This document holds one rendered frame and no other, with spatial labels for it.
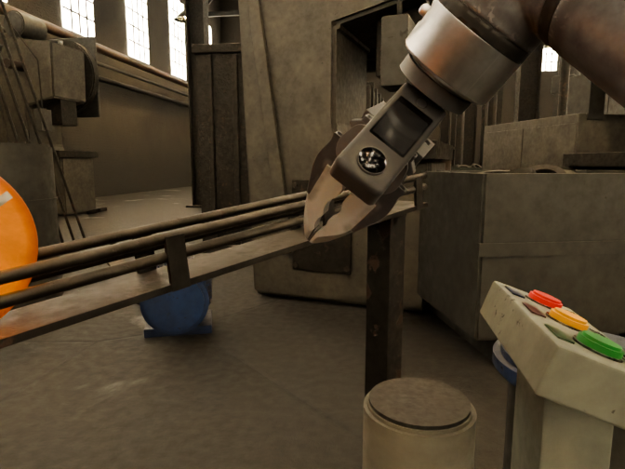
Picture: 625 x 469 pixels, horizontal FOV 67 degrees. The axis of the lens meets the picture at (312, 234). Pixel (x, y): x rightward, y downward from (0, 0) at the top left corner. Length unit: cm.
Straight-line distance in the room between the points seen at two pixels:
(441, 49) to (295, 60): 227
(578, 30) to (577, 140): 323
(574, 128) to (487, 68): 321
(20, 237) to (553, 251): 178
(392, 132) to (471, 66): 8
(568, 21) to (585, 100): 329
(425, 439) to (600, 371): 17
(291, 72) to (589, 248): 164
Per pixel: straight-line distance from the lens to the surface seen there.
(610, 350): 52
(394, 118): 41
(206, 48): 430
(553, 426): 58
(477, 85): 42
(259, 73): 271
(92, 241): 55
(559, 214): 198
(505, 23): 41
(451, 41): 41
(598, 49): 37
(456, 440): 53
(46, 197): 299
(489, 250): 185
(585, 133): 364
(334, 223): 49
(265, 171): 268
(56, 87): 807
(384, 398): 55
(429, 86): 42
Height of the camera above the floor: 77
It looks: 8 degrees down
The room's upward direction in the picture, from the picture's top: straight up
